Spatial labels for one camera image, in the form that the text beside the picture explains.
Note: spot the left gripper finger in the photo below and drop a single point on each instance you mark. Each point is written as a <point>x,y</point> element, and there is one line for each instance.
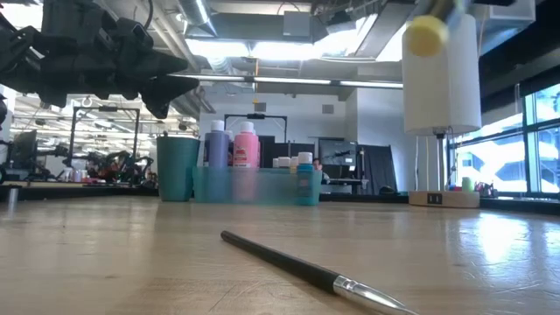
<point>168,94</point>
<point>153,63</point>

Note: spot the teal plastic cup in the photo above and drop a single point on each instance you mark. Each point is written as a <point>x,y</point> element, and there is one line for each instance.
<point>177,170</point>

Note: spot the grey ceiling box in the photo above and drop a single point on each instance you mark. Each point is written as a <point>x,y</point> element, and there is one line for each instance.
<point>296,23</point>

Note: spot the thin black paint brush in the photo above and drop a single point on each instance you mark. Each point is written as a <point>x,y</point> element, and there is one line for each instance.
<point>284,262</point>

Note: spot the cerulean blue paint bottle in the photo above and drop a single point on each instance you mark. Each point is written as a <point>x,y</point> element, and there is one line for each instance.
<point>305,179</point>

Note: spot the black metal gantry frame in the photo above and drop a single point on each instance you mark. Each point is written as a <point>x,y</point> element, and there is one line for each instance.
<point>107,108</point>

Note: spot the black aluminium table frame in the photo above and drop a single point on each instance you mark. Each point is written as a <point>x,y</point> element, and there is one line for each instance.
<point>503,204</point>

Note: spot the teal translucent plastic bin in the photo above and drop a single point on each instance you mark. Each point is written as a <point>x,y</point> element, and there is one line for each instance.
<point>262,188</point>

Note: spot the large pink paint bottle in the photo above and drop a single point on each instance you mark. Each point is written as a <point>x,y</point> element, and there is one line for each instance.
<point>246,149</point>

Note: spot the large purple paint bottle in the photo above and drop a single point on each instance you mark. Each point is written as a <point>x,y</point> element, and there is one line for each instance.
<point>217,146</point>

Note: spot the small green container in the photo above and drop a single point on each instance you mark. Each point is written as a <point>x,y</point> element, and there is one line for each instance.
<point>467,184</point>

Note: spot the black monitor screen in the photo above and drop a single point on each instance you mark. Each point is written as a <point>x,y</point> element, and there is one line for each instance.
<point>337,153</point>

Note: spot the small pink object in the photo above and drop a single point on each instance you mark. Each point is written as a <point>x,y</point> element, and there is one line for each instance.
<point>485,189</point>

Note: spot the black computer monitor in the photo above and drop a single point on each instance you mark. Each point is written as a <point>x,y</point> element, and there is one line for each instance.
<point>24,151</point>

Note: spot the long ceiling light bar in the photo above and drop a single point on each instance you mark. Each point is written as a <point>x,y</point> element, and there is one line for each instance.
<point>271,80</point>

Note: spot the black office partition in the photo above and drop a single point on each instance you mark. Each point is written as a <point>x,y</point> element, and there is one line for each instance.
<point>284,151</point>

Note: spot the white shade table lamp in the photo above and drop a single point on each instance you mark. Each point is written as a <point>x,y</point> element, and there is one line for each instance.
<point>442,96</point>

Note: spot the silver metal post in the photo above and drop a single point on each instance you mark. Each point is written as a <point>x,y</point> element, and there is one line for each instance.
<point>13,199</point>

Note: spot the window with black frame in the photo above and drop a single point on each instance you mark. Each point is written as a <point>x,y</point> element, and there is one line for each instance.
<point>490,166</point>

